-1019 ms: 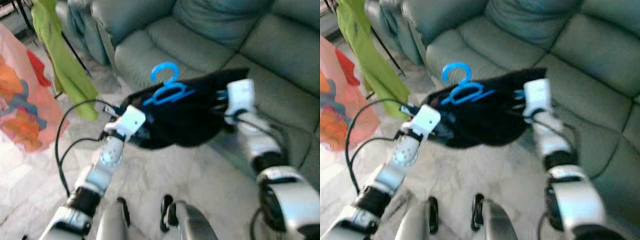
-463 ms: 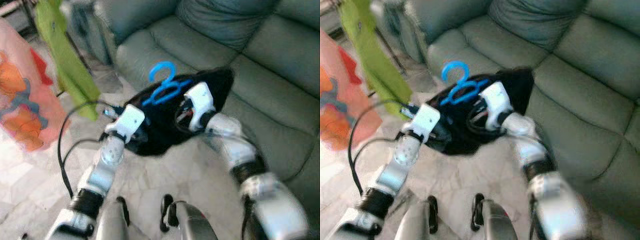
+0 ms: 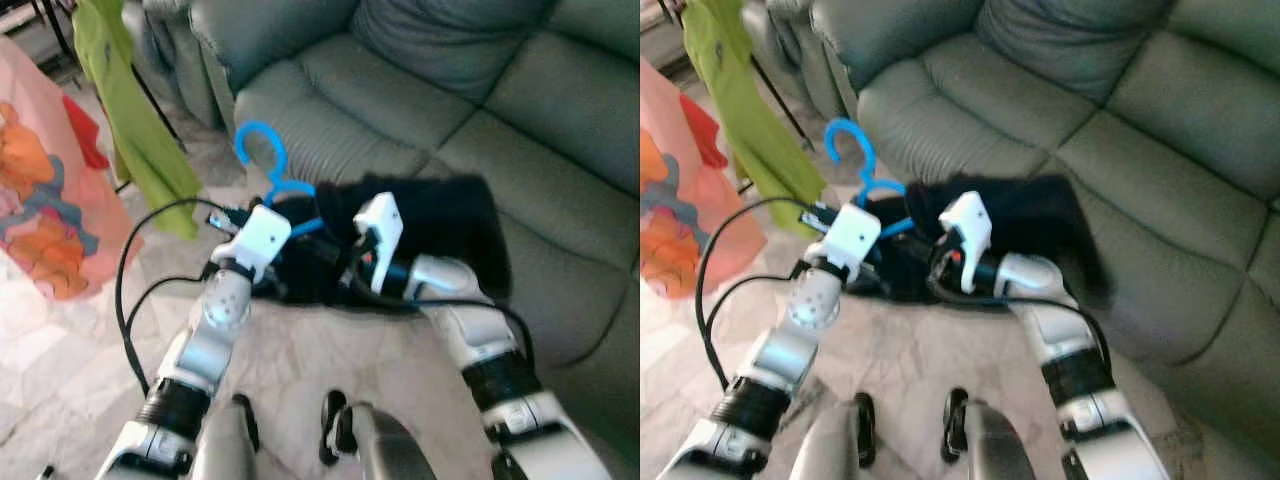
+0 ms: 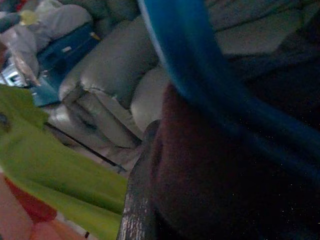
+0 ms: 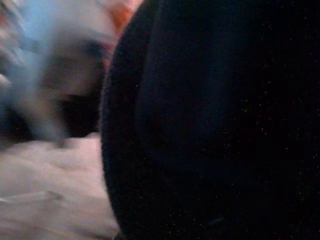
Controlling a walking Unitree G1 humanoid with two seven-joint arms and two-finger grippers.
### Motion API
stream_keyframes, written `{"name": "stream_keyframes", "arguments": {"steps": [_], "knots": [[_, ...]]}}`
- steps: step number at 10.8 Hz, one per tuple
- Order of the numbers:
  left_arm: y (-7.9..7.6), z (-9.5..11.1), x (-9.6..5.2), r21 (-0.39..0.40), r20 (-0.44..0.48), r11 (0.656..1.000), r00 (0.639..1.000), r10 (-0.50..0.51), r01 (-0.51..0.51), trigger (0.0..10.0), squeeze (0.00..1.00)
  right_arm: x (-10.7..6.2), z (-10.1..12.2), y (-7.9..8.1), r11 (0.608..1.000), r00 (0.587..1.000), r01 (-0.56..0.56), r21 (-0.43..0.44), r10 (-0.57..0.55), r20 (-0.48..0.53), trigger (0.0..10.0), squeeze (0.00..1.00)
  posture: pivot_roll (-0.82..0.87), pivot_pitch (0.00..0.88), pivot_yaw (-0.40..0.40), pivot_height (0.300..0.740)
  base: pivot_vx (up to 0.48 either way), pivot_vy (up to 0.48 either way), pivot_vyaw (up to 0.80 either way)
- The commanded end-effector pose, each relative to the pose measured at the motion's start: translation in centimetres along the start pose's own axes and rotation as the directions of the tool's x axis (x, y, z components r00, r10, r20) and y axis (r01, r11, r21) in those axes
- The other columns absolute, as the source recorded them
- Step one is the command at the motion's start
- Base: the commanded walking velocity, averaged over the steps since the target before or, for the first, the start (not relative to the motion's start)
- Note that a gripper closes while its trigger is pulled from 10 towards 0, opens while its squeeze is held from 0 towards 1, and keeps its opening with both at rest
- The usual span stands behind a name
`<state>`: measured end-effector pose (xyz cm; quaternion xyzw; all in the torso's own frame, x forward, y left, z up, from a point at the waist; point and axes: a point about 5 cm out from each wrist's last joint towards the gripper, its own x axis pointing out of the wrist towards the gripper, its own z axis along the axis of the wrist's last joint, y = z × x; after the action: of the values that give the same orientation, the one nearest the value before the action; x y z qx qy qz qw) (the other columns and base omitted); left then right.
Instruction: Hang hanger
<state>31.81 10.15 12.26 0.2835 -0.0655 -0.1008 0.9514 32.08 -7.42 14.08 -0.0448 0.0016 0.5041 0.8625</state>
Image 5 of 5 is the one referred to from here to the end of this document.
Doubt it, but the black clothes pile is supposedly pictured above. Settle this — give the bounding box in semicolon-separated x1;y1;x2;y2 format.
99;0;320;240

